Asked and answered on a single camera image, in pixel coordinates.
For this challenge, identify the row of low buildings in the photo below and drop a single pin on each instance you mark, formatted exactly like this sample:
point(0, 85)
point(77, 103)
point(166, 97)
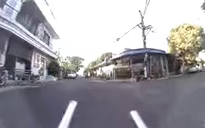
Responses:
point(101, 68)

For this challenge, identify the green trees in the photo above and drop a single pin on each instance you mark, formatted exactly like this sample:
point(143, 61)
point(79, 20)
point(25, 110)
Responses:
point(70, 64)

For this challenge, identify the grey asphalt road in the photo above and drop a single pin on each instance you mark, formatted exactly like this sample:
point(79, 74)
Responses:
point(103, 96)

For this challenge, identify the white car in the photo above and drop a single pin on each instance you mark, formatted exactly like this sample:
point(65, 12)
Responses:
point(71, 75)

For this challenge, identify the blue-roofed shelter building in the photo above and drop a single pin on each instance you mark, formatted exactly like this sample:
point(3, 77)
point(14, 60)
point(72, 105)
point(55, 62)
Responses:
point(140, 63)

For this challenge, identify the utility pole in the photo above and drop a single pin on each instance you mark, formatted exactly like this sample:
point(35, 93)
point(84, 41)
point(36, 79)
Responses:
point(143, 36)

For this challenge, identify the two-storey grey building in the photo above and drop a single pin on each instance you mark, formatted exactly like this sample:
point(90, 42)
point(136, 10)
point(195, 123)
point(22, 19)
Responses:
point(20, 43)

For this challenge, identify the yellow-green tree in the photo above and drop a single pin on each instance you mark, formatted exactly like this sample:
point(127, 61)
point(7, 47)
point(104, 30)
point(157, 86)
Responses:
point(187, 41)

